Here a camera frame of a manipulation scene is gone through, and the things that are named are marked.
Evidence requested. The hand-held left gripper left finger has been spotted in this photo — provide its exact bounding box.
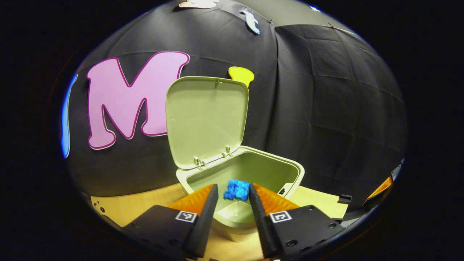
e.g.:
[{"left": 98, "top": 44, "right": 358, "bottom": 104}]
[{"left": 121, "top": 184, "right": 219, "bottom": 259}]

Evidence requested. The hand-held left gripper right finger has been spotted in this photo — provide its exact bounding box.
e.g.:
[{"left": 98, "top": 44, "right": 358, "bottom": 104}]
[{"left": 248, "top": 183, "right": 344, "bottom": 259}]

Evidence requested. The blue paper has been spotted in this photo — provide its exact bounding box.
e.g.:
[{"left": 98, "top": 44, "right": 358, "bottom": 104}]
[{"left": 224, "top": 179, "right": 250, "bottom": 202}]

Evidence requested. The pale green desktop garbage bin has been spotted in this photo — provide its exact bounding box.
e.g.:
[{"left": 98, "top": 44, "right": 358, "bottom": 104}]
[{"left": 166, "top": 76, "right": 305, "bottom": 243}]

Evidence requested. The wooden desktop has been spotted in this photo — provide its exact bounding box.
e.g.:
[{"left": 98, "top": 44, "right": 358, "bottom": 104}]
[{"left": 91, "top": 183, "right": 348, "bottom": 261}]

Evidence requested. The black backdrop cloth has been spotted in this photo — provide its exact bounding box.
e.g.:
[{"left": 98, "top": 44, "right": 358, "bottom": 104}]
[{"left": 62, "top": 0, "right": 407, "bottom": 218}]

